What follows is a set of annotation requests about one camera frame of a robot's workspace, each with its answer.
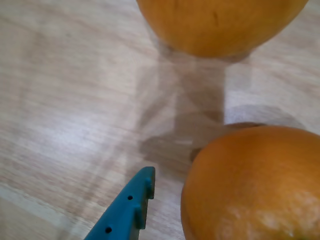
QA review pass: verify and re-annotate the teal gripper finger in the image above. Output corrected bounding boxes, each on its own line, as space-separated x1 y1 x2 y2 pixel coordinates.
83 166 156 240

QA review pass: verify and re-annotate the orange with green stem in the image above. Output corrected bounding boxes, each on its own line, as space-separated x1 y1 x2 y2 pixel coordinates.
180 125 320 240

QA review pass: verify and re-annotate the orange with dark specks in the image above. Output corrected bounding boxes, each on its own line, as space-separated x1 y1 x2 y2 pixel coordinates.
135 0 310 59

